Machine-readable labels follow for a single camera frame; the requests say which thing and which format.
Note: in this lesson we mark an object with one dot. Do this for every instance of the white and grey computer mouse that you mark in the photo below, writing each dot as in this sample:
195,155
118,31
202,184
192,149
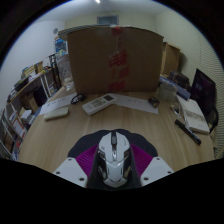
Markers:
114,160

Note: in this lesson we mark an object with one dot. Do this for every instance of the small brown and black object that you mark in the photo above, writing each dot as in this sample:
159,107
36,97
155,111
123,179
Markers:
153,102

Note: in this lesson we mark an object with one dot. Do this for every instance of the blue book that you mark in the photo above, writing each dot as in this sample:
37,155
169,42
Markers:
181,90

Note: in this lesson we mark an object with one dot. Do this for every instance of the small wall window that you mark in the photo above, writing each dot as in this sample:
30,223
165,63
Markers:
108,20

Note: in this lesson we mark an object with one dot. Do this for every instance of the small white flat case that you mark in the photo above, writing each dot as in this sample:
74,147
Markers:
56,113

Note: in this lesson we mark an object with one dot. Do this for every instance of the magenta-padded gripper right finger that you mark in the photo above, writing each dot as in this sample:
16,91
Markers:
156,168

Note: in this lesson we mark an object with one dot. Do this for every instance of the ceiling light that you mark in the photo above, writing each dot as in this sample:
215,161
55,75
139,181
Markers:
97,1

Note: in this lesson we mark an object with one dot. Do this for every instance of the shelf unit with books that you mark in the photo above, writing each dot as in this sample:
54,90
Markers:
20,106

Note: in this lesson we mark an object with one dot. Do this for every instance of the black glasses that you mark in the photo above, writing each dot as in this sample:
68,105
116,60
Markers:
78,98

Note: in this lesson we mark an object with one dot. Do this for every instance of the large brown cardboard box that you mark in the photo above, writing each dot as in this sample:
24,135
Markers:
96,60

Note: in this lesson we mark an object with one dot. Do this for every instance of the white thick book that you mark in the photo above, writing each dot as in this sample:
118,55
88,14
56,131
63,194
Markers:
195,116

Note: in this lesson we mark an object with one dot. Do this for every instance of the white remote control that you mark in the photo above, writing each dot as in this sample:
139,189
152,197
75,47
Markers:
99,104

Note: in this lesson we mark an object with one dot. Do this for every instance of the dark scalloped round mouse pad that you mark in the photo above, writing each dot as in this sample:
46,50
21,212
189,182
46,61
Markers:
83,143

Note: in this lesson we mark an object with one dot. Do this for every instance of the clear round container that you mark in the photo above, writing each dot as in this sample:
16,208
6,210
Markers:
166,91

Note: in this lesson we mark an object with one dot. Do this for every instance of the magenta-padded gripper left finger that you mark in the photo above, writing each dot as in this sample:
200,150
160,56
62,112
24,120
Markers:
70,169

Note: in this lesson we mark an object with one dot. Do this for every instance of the black office chair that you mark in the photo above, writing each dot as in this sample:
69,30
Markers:
215,120

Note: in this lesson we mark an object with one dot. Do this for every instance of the black marker pen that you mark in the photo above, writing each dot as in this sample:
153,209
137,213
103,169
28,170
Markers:
188,131

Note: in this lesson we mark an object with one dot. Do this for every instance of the black monitor screen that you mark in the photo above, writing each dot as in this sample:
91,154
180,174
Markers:
203,90

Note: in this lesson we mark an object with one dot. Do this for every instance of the small brown cardboard box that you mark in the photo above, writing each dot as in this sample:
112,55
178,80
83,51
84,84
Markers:
171,59

